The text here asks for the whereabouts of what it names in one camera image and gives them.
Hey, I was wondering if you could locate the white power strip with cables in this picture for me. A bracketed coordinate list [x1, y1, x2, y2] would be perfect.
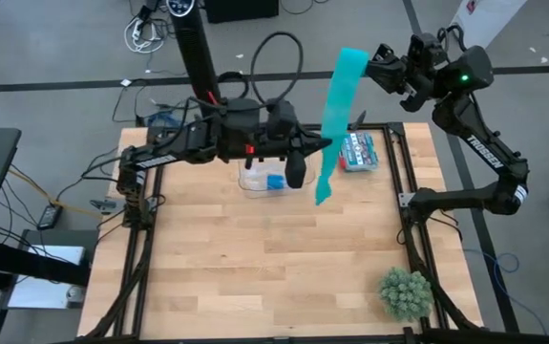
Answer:
[124, 16, 166, 54]

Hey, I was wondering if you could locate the blue cable bundle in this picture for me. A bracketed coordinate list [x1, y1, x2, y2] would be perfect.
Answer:
[147, 112, 182, 128]

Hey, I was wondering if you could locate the black coiled cable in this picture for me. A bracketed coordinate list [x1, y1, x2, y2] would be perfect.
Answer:
[216, 71, 251, 99]

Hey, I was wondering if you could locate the black metal table frame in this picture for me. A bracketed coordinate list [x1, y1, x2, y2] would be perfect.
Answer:
[77, 109, 549, 344]

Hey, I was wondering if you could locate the black tower fan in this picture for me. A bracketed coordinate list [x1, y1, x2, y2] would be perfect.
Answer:
[166, 0, 222, 104]

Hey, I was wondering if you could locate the white floor appliance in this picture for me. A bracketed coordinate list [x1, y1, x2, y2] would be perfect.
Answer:
[449, 0, 528, 49]

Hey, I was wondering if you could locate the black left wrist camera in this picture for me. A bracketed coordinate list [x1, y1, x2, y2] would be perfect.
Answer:
[266, 98, 299, 139]

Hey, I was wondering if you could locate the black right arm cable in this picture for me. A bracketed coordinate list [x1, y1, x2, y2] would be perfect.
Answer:
[438, 23, 469, 54]

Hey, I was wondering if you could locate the black box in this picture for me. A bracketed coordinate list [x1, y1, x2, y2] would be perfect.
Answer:
[204, 0, 280, 24]

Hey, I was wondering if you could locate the white grey box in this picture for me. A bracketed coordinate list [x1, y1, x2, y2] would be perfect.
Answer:
[7, 244, 88, 311]

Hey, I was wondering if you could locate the green artificial plant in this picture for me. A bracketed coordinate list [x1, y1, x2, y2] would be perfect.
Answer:
[378, 267, 435, 324]

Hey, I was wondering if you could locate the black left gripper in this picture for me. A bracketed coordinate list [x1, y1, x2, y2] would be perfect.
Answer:
[264, 131, 333, 190]

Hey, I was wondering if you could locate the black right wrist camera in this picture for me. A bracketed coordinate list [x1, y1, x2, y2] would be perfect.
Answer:
[407, 32, 447, 66]

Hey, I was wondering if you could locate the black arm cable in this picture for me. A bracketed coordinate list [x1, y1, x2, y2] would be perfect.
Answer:
[438, 23, 469, 54]
[249, 31, 305, 106]

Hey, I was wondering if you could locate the teal white first aid kit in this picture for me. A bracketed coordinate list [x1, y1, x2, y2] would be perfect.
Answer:
[338, 132, 380, 173]

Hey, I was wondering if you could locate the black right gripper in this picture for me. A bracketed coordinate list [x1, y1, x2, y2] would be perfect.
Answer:
[365, 43, 435, 114]

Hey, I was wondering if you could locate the teal elastic bandage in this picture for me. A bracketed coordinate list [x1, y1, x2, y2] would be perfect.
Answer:
[314, 46, 370, 206]

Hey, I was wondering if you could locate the blue floor cable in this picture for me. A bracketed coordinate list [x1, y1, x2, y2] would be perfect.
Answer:
[464, 247, 549, 335]

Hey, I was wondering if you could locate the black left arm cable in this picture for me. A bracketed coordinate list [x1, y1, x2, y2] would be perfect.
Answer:
[249, 31, 305, 106]

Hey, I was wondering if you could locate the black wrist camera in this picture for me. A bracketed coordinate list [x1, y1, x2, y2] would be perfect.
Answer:
[407, 32, 447, 66]
[266, 98, 299, 139]

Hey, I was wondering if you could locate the clear plastic bin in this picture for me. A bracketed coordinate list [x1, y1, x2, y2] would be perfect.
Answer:
[238, 155, 317, 200]

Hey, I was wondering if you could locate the black power adapter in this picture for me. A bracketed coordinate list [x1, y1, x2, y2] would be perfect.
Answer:
[37, 204, 64, 231]

